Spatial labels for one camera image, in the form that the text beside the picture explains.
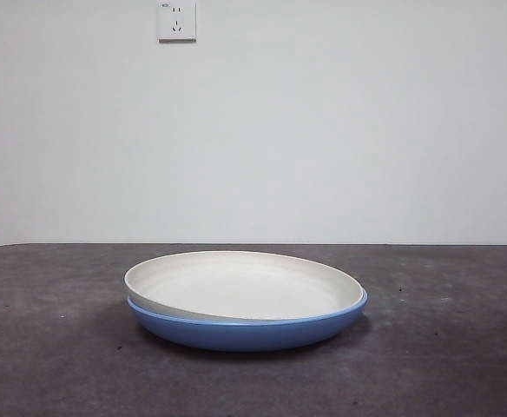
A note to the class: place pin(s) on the white round plate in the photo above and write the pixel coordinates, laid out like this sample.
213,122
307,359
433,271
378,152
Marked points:
245,286

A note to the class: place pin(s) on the blue round plate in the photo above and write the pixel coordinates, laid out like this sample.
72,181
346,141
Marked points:
245,336

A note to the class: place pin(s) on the white wall socket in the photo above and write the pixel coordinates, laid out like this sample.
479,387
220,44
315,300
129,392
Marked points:
177,32

